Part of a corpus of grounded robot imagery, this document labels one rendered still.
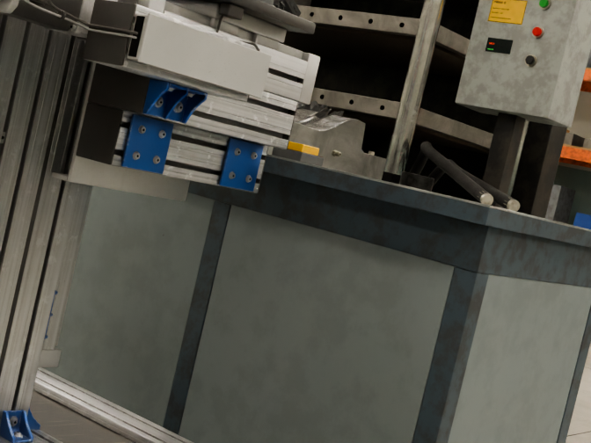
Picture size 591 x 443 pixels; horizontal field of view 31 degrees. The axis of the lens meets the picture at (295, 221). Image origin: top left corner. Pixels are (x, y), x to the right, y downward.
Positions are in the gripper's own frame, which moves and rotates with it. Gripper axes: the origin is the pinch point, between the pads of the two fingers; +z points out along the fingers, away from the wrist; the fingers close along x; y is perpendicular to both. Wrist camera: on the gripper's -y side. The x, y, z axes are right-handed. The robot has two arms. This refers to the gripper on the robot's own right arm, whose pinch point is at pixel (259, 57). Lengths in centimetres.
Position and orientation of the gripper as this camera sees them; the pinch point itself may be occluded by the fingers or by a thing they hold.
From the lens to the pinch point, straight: 245.4
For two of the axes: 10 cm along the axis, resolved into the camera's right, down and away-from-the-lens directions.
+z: -2.3, 9.7, 0.5
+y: -6.0, -1.0, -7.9
